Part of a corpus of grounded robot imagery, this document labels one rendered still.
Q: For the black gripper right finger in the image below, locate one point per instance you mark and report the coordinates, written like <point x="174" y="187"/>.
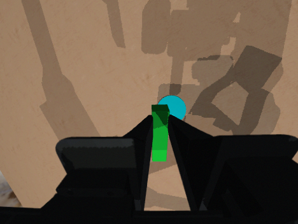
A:
<point x="200" y="156"/>

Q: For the cyan circle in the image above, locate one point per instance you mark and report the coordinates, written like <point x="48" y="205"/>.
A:
<point x="176" y="106"/>

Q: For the green rectangular post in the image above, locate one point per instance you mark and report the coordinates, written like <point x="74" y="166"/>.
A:
<point x="160" y="114"/>

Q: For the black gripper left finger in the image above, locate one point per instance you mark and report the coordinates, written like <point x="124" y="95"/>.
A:
<point x="131" y="152"/>

